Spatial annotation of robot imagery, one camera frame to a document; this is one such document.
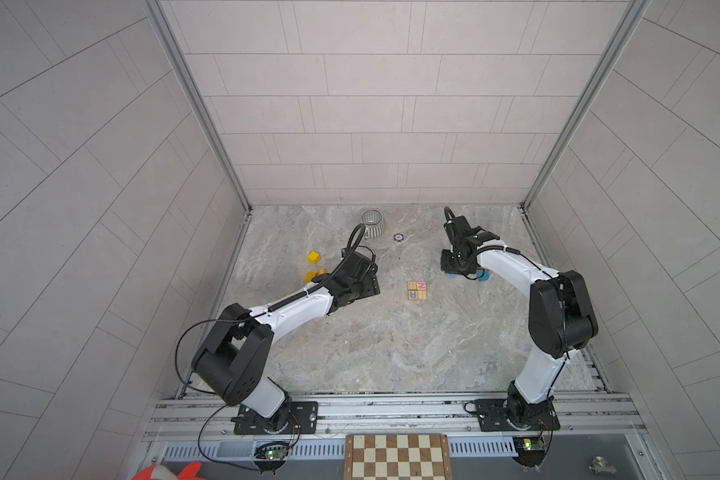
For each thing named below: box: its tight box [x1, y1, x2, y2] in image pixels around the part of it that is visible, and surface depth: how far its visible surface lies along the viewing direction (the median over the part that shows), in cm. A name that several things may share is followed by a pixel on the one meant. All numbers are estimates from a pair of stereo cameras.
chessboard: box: [343, 434, 453, 480], surface depth 65 cm
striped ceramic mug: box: [361, 209, 385, 238], surface depth 104 cm
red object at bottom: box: [133, 462, 203, 480], surface depth 62 cm
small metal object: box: [588, 455, 617, 477], surface depth 65 cm
